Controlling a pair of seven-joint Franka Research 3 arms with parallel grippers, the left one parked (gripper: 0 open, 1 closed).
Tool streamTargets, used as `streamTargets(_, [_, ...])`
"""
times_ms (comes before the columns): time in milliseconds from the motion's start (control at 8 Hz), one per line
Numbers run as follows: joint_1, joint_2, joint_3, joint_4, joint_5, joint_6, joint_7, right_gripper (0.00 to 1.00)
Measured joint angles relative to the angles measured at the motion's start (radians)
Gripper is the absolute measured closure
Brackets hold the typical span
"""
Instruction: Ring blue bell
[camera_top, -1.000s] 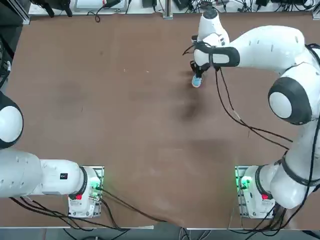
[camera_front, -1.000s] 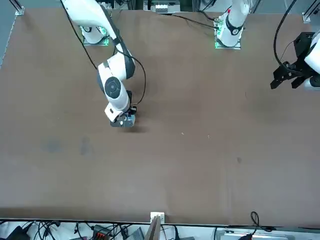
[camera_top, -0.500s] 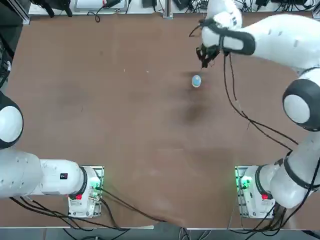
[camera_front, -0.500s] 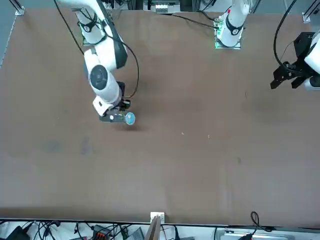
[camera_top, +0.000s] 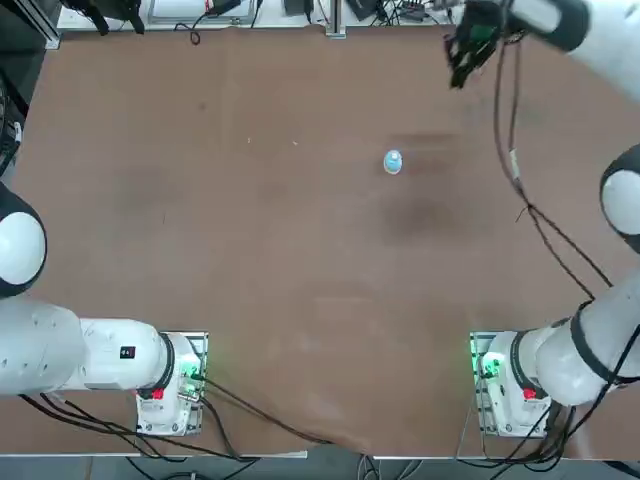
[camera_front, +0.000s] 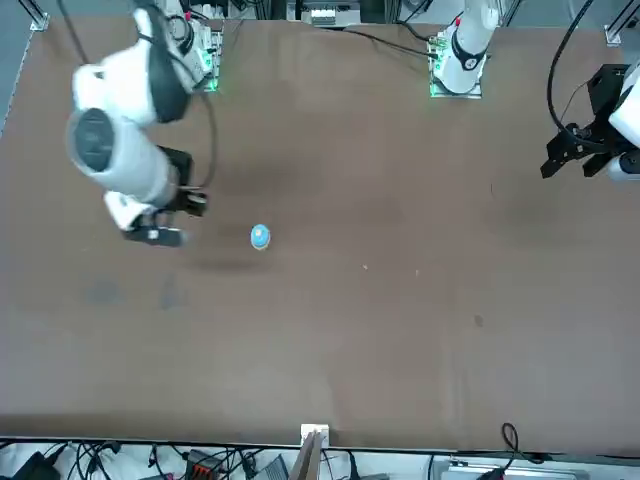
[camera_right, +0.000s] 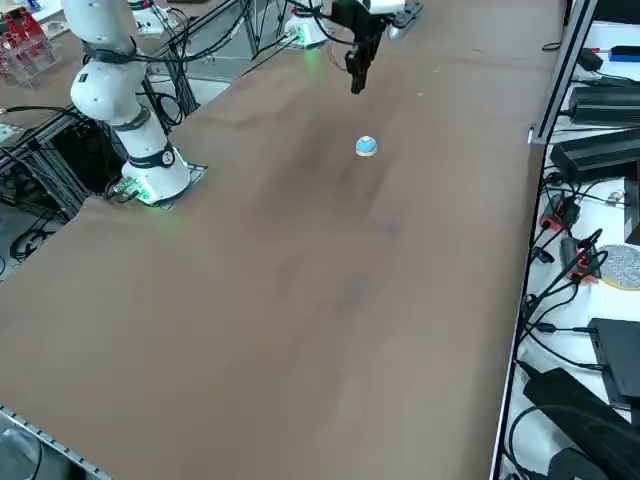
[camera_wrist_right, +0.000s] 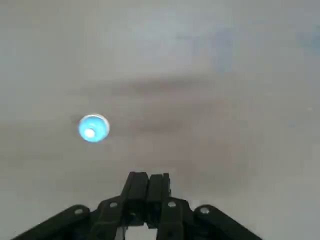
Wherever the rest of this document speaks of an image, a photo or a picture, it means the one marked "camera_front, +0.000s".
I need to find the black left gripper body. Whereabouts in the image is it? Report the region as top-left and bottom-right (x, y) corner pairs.
(587, 63), (632, 133)

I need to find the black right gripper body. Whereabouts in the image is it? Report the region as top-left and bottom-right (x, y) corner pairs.
(158, 145), (195, 189)

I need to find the white power strip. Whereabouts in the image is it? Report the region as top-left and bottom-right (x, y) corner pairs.
(309, 7), (346, 26)

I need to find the black orange power connector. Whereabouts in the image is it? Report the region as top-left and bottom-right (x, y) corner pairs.
(184, 448), (224, 477)

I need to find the grey ribbed power adapter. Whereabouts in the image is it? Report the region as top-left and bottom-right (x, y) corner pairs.
(253, 452), (290, 480)

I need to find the black power adapter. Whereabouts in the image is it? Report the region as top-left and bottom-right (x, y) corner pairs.
(9, 451), (59, 480)

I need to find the silver metal box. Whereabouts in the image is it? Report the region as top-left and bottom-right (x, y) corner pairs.
(432, 455), (556, 480)

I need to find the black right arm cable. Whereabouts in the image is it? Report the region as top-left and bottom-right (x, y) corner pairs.
(197, 92), (220, 192)

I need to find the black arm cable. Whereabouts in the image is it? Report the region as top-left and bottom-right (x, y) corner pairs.
(546, 0), (596, 132)
(197, 92), (220, 192)

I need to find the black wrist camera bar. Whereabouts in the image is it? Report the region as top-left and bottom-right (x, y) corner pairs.
(121, 219), (190, 250)

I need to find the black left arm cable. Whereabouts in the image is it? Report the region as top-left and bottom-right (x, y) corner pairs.
(546, 0), (596, 132)

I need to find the black base power cable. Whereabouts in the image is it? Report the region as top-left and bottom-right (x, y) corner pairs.
(339, 27), (434, 55)

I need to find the white post foot bracket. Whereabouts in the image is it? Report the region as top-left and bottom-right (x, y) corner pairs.
(299, 423), (332, 447)

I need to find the aluminium camera post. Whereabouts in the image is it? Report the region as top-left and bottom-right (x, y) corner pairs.
(289, 428), (325, 480)

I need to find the black looped cable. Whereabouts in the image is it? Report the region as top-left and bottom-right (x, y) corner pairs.
(501, 422), (549, 464)

